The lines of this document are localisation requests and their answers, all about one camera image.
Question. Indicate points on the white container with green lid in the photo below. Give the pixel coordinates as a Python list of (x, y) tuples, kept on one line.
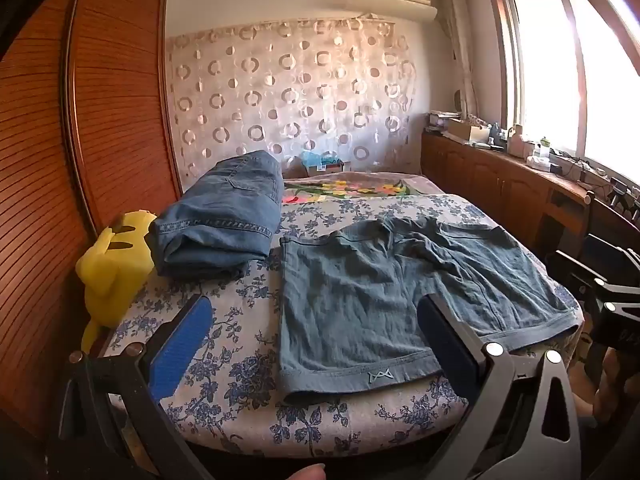
[(541, 155)]

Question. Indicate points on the white window curtain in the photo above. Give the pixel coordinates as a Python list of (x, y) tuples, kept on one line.
[(460, 45)]

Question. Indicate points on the person's left hand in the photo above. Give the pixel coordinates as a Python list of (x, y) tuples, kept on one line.
[(309, 472)]

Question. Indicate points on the window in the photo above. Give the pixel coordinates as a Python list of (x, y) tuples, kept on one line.
[(560, 70)]

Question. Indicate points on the wall air conditioner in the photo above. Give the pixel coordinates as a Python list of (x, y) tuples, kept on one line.
[(395, 6)]

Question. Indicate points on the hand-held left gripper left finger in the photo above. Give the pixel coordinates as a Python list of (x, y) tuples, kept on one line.
[(179, 347)]

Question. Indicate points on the blue tissue box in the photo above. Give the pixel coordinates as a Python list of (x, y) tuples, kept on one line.
[(320, 162)]

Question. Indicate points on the grey-green short pants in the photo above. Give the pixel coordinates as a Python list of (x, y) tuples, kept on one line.
[(380, 300)]

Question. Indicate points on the yellow plush toy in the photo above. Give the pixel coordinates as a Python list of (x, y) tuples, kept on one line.
[(112, 275)]

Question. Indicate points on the wooden slatted wardrobe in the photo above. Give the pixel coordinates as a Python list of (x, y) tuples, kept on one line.
[(75, 135)]

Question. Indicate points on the cardboard box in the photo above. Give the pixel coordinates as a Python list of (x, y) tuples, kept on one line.
[(469, 130)]

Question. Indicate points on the person's right hand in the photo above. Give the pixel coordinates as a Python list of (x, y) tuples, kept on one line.
[(622, 380)]

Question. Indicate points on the wooden cabinet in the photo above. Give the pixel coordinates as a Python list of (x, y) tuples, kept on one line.
[(490, 185)]

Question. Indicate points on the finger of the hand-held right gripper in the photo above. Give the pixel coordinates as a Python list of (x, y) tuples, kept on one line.
[(575, 267)]

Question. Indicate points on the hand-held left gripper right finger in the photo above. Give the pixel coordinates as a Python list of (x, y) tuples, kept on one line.
[(444, 342)]

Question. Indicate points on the bed with blue floral sheet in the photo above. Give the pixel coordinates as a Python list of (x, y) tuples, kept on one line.
[(240, 375)]

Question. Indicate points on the folded blue jeans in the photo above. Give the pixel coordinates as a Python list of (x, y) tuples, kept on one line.
[(220, 220)]

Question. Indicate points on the circle patterned sheer curtain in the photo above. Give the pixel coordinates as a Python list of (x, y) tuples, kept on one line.
[(295, 90)]

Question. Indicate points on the black chair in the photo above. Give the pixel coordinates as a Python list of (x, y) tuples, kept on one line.
[(607, 250)]

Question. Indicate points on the colourful flower blanket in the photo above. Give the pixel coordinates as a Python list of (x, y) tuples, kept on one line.
[(345, 190)]

